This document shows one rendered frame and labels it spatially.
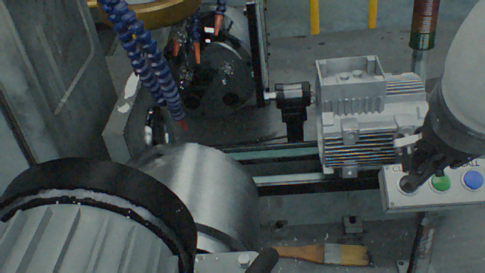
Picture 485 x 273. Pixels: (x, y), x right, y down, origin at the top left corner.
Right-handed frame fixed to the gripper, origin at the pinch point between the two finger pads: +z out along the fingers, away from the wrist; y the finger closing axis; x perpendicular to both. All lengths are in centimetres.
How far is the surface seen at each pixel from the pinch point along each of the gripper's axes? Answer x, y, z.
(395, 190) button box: 0.9, 2.0, 8.0
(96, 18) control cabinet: -227, 173, 263
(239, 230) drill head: 7.2, 26.1, -1.9
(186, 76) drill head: -35, 41, 30
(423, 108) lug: -16.0, -7.0, 15.5
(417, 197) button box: 2.2, -1.1, 8.0
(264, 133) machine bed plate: -30, 24, 59
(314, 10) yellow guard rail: -172, -9, 205
